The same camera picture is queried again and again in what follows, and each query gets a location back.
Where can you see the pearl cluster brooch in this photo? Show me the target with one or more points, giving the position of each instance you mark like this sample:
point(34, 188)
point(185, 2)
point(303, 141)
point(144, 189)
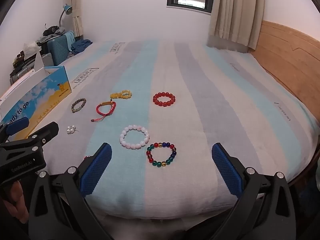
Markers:
point(71, 129)

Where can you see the teal suitcase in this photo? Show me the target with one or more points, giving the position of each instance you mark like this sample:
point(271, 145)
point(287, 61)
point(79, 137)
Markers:
point(60, 47)

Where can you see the wooden headboard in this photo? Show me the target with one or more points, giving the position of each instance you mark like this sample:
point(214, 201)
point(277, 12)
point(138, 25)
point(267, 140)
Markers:
point(287, 60)

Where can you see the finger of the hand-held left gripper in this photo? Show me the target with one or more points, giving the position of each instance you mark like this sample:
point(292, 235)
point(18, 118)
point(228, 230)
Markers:
point(46, 132)
point(17, 126)

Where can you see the wide beige curtain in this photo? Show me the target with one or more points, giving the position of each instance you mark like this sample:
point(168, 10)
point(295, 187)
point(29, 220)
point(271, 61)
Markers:
point(235, 10)

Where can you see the blue desk lamp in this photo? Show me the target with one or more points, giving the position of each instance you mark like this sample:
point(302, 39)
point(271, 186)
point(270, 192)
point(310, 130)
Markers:
point(68, 9)

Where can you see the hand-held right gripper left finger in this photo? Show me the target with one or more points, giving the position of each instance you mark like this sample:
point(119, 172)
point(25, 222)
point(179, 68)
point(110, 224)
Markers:
point(96, 170)

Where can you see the black bag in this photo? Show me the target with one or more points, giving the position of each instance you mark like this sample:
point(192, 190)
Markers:
point(51, 31)

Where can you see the blue clothes pile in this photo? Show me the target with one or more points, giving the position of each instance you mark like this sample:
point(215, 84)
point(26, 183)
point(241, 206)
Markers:
point(81, 45)

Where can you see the narrow beige curtain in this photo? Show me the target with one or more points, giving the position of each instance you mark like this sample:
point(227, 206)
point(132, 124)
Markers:
point(76, 5)

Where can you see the person's left hand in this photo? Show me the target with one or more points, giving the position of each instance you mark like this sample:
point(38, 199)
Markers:
point(17, 202)

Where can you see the striped bed blanket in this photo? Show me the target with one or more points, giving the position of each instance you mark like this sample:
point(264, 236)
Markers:
point(175, 80)

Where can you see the silver suitcase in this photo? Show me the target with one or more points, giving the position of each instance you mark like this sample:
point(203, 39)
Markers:
point(46, 60)

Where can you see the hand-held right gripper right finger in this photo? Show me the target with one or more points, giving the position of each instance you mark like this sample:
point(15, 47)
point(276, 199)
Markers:
point(227, 172)

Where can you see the blue and yellow printed box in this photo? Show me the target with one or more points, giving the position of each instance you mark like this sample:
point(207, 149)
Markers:
point(50, 87)

